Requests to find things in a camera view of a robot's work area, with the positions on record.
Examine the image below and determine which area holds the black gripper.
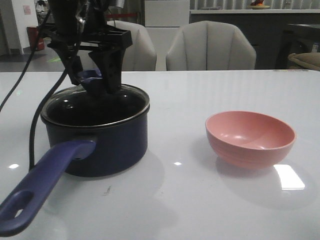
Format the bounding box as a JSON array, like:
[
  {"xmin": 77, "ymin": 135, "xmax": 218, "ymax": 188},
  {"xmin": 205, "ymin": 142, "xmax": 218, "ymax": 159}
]
[{"xmin": 39, "ymin": 21, "xmax": 133, "ymax": 94}]

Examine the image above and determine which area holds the glass lid with blue knob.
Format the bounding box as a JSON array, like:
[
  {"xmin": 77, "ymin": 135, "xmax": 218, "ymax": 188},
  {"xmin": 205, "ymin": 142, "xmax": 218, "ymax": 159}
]
[{"xmin": 40, "ymin": 69, "xmax": 151, "ymax": 130}]

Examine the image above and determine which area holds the pink bowl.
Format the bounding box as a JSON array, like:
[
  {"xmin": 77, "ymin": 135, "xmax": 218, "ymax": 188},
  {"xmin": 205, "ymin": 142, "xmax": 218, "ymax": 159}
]
[{"xmin": 205, "ymin": 110, "xmax": 296, "ymax": 170}]

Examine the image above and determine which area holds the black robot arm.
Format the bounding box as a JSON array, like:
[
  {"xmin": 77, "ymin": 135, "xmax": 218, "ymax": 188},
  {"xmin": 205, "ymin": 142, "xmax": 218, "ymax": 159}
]
[{"xmin": 45, "ymin": 0, "xmax": 133, "ymax": 94}]

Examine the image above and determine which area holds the left grey chair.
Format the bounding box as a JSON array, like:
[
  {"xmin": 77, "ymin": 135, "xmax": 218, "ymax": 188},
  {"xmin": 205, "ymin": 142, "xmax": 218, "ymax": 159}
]
[{"xmin": 107, "ymin": 20, "xmax": 157, "ymax": 72}]

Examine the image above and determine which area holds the grey chair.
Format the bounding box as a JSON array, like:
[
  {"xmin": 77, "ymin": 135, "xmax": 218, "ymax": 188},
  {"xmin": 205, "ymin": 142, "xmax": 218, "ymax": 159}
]
[
  {"xmin": 107, "ymin": 20, "xmax": 157, "ymax": 72},
  {"xmin": 165, "ymin": 20, "xmax": 257, "ymax": 71}
]

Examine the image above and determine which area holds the red trash bin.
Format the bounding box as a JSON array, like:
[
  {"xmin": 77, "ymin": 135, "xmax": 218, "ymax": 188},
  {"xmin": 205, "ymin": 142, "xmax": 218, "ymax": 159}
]
[{"xmin": 27, "ymin": 26, "xmax": 45, "ymax": 51}]

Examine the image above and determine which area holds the white cabinet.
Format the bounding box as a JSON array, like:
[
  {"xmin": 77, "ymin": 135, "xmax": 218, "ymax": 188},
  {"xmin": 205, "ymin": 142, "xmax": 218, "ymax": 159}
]
[{"xmin": 144, "ymin": 0, "xmax": 190, "ymax": 71}]

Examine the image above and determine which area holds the dark blue saucepan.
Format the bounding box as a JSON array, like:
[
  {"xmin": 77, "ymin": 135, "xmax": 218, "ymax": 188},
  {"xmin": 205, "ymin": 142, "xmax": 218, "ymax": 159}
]
[{"xmin": 0, "ymin": 107, "xmax": 150, "ymax": 237}]

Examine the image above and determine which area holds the right grey chair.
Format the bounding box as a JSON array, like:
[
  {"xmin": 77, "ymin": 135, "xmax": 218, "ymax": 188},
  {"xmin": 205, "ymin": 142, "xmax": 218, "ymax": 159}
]
[{"xmin": 165, "ymin": 20, "xmax": 257, "ymax": 71}]

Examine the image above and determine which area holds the fruit plate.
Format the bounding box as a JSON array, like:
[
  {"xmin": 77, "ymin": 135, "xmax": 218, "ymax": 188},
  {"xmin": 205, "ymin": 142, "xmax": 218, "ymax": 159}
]
[{"xmin": 248, "ymin": 0, "xmax": 270, "ymax": 10}]

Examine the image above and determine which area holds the grey counter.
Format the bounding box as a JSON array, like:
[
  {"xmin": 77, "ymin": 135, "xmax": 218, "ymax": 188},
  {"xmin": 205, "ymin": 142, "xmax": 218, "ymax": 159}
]
[{"xmin": 189, "ymin": 9, "xmax": 320, "ymax": 70}]

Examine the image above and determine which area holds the tan cushion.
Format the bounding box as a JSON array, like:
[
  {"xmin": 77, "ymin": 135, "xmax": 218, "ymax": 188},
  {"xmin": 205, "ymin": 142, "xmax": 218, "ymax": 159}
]
[{"xmin": 287, "ymin": 52, "xmax": 320, "ymax": 71}]

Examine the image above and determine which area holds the thick black left cable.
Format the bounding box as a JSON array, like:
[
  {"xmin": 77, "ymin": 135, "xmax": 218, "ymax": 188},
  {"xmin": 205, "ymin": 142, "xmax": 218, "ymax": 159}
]
[{"xmin": 0, "ymin": 9, "xmax": 83, "ymax": 171}]

